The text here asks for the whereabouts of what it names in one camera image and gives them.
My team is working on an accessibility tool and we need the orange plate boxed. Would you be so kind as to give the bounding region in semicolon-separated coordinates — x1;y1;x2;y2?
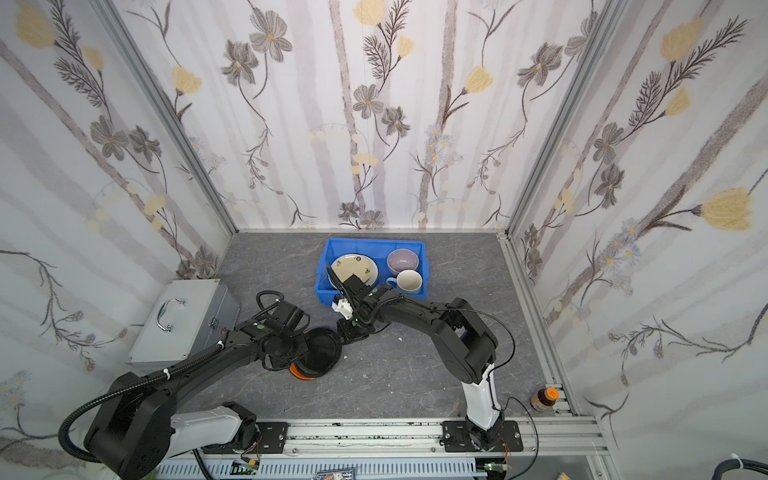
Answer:
289;363;316;381

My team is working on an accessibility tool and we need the black glossy plate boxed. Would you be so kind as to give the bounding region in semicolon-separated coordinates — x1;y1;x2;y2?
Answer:
296;327;342;378

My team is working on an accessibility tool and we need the blue plastic bin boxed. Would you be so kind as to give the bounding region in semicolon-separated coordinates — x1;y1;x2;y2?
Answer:
314;238;429;306

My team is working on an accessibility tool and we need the cream ceramic mug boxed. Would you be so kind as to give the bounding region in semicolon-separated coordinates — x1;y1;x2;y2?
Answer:
385;269;423;294

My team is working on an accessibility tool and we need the yellow floral plate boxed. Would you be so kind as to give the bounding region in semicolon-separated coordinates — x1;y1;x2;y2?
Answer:
331;253;379;286

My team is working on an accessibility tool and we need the lilac ceramic bowl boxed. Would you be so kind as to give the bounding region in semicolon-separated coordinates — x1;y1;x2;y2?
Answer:
386;248;420;276

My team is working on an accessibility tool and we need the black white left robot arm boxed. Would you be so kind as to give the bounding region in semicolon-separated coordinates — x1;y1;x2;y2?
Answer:
59;324;308;479

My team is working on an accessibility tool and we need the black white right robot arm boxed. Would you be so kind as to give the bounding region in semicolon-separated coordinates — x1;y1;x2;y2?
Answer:
331;288;505;451

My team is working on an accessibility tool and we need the grey metal case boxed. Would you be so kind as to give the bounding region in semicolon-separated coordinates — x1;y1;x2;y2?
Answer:
127;279;241;373

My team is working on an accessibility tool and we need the orange capped brown bottle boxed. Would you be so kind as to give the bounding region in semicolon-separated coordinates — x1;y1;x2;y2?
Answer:
529;387;560;411

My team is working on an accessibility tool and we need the black thin right cable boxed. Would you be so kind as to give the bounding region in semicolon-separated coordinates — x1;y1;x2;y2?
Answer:
455;308;541;480

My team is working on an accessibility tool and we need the black corrugated cable conduit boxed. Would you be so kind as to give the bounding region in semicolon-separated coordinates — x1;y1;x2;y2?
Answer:
57;344;226;480

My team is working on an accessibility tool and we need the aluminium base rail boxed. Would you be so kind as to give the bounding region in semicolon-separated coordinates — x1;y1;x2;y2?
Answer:
137;408;620;479

